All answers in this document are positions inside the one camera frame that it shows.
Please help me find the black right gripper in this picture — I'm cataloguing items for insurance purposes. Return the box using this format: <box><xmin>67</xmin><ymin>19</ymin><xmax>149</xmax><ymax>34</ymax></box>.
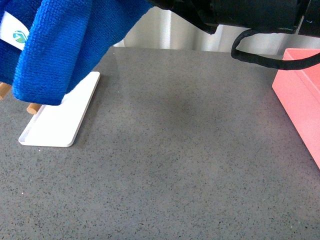
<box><xmin>150</xmin><ymin>0</ymin><xmax>320</xmax><ymax>35</ymax></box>

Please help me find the blue microfiber cloth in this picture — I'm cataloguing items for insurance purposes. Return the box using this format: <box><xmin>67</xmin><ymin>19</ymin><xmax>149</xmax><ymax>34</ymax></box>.
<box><xmin>0</xmin><ymin>0</ymin><xmax>152</xmax><ymax>106</ymax></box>

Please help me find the pink plastic bin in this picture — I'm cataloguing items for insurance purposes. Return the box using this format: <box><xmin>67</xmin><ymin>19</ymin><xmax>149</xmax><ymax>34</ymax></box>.
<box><xmin>272</xmin><ymin>64</ymin><xmax>320</xmax><ymax>166</ymax></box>

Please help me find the wooden rack peg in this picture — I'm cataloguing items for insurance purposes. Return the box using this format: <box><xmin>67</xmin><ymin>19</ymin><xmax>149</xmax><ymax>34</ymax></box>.
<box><xmin>26</xmin><ymin>103</ymin><xmax>42</xmax><ymax>115</ymax></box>
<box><xmin>0</xmin><ymin>82</ymin><xmax>12</xmax><ymax>101</ymax></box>

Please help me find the black wrapped cable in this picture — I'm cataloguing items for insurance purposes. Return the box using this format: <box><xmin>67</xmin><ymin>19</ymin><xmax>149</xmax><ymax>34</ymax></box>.
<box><xmin>230</xmin><ymin>29</ymin><xmax>320</xmax><ymax>71</ymax></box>

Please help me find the white rack base plate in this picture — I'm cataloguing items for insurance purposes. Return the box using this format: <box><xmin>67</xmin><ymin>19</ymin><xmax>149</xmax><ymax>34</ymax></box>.
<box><xmin>18</xmin><ymin>71</ymin><xmax>101</xmax><ymax>148</ymax></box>

